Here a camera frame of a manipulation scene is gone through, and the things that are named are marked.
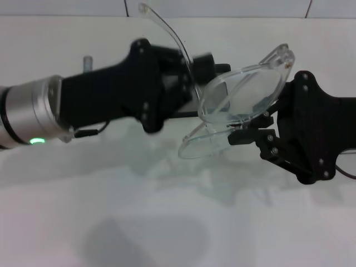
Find dark right gripper cable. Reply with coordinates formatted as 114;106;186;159
334;163;356;179

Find clear white glasses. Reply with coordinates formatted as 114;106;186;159
137;2;296;160

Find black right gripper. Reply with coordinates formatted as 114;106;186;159
227;70;356;185

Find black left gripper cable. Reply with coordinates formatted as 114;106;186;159
67;121;108;139

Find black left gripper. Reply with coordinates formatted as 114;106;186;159
59;38;200;135

